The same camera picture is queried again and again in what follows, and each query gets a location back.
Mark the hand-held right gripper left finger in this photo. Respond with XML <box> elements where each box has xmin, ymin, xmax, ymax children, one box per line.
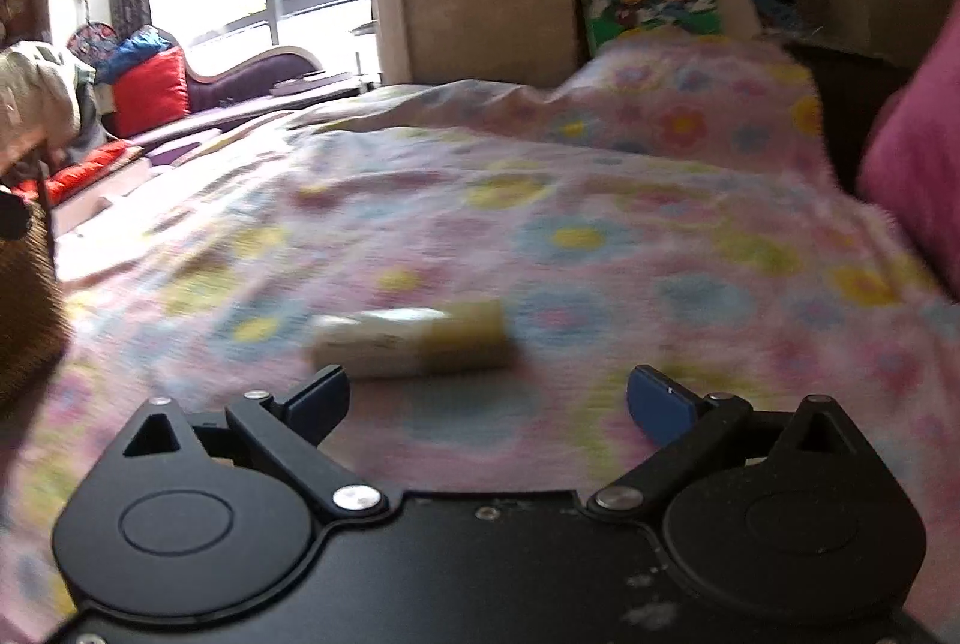
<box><xmin>118</xmin><ymin>363</ymin><xmax>389</xmax><ymax>520</ymax></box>

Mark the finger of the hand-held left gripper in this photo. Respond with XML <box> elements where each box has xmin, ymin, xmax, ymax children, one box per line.
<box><xmin>0</xmin><ymin>192</ymin><xmax>29</xmax><ymax>242</ymax></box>

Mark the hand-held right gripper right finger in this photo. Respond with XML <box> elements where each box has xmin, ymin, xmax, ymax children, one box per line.
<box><xmin>586</xmin><ymin>364</ymin><xmax>854</xmax><ymax>519</ymax></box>

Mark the woven straw basket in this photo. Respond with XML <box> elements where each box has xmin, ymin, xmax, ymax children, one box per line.
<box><xmin>0</xmin><ymin>200</ymin><xmax>74</xmax><ymax>414</ymax></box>

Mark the cream and gold tube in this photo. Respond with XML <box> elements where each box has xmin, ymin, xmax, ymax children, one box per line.
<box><xmin>308</xmin><ymin>298</ymin><xmax>519</xmax><ymax>380</ymax></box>

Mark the red flat cushion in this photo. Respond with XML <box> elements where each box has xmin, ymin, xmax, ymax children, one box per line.
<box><xmin>18</xmin><ymin>137</ymin><xmax>141</xmax><ymax>204</ymax></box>

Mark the pile of light clothes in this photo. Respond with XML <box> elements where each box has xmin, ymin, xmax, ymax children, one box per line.
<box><xmin>0</xmin><ymin>40</ymin><xmax>96</xmax><ymax>148</ymax></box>

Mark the red pillow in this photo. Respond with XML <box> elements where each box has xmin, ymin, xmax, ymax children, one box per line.
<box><xmin>112</xmin><ymin>46</ymin><xmax>191</xmax><ymax>139</ymax></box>

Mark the colourful round bag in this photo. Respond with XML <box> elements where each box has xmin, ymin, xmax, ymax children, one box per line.
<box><xmin>65</xmin><ymin>19</ymin><xmax>122</xmax><ymax>85</ymax></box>

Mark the blue cloth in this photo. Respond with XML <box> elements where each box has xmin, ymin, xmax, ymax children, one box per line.
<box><xmin>97</xmin><ymin>25</ymin><xmax>179</xmax><ymax>83</ymax></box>

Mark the floral pink blanket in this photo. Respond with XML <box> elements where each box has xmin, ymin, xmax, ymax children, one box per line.
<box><xmin>0</xmin><ymin>35</ymin><xmax>960</xmax><ymax>630</ymax></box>

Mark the purple chaise lounge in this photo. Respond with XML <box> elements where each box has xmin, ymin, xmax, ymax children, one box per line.
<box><xmin>182</xmin><ymin>43</ymin><xmax>321</xmax><ymax>107</ymax></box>

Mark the book on window seat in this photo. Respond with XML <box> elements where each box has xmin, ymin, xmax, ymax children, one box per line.
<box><xmin>269</xmin><ymin>73</ymin><xmax>355</xmax><ymax>95</ymax></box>

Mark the pink pillow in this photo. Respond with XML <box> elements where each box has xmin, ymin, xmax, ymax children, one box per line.
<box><xmin>857</xmin><ymin>5</ymin><xmax>960</xmax><ymax>294</ymax></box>

